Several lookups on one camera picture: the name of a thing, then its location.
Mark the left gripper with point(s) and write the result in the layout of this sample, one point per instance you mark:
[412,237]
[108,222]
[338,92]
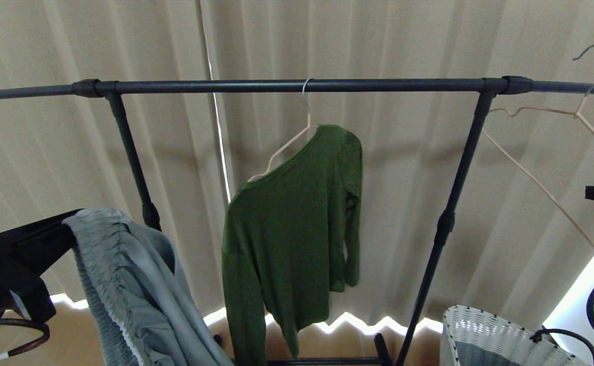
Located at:
[2,284]

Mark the pink clothes hanger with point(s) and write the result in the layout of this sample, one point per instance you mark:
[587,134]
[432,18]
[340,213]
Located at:
[580,108]
[287,146]

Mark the pale blue garment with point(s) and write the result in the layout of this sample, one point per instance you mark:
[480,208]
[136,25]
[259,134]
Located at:
[124,284]

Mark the green long-sleeved shirt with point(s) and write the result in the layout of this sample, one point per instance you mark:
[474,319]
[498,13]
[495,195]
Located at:
[287,244]

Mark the white laundry basket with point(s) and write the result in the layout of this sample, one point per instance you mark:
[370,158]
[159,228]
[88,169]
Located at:
[480,330]

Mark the black clothes rack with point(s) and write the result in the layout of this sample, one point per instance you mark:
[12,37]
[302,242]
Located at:
[276,85]

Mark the beige curtain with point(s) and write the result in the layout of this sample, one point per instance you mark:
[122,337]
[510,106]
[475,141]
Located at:
[48,40]

